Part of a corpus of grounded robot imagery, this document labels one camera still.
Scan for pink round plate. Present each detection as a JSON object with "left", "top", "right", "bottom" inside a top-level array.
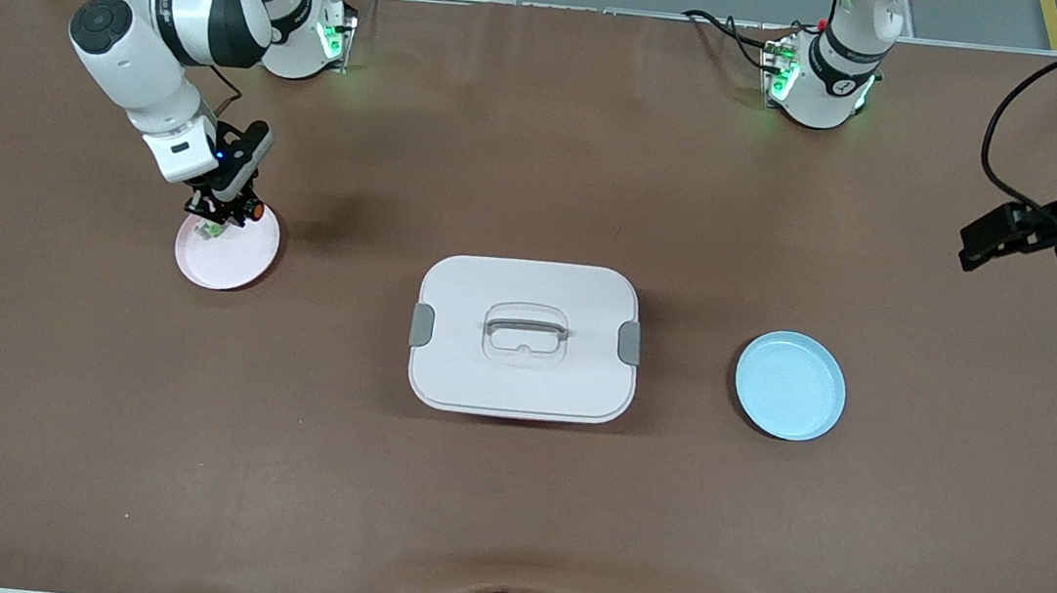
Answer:
[{"left": 170, "top": 191, "right": 286, "bottom": 297}]

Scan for light blue round plate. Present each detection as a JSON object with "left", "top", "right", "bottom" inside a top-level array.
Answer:
[{"left": 728, "top": 325, "right": 853, "bottom": 447}]

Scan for white lidded storage box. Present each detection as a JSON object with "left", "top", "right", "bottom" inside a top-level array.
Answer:
[{"left": 402, "top": 247, "right": 650, "bottom": 433}]

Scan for brown table cover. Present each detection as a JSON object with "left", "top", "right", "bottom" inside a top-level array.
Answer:
[{"left": 0, "top": 0, "right": 1057, "bottom": 593}]

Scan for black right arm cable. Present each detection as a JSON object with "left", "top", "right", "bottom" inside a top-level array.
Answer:
[{"left": 201, "top": 64, "right": 251, "bottom": 128}]

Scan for black base cables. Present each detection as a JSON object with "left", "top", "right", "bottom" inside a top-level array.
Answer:
[{"left": 679, "top": 9, "right": 804, "bottom": 75}]

